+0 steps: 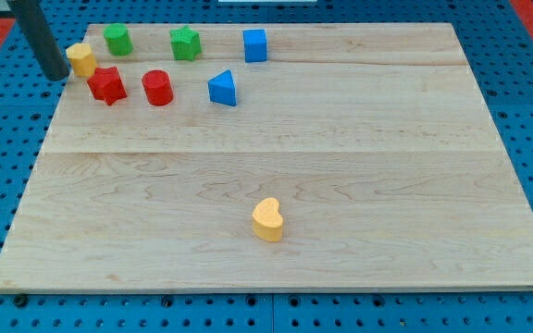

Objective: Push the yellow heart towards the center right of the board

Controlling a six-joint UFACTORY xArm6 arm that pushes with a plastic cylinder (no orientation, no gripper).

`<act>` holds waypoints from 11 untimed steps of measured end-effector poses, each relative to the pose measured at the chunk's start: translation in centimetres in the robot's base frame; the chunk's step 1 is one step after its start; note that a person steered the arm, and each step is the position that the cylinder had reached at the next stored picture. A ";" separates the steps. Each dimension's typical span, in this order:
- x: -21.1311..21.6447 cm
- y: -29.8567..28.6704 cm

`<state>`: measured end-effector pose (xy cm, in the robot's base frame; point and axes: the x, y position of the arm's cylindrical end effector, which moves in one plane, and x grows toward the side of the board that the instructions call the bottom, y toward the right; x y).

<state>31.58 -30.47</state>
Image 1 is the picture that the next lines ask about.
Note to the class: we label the yellow hexagon block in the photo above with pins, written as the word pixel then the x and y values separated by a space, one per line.
pixel 81 59

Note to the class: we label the red star block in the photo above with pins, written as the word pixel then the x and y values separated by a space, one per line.
pixel 106 85

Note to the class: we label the blue triangle block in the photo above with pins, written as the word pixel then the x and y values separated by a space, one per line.
pixel 222 89

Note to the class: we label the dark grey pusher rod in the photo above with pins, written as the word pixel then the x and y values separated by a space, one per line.
pixel 33 23

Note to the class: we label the yellow heart block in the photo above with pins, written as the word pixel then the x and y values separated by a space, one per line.
pixel 267 221

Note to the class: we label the blue cube block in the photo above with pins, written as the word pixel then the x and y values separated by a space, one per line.
pixel 255 45

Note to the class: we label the red cylinder block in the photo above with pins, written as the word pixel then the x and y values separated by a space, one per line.
pixel 157 87

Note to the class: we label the wooden board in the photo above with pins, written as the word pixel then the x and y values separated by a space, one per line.
pixel 374 137

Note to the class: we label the green cylinder block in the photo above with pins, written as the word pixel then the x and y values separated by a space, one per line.
pixel 117 39

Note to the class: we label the green star block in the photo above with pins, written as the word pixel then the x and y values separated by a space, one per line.
pixel 185 43

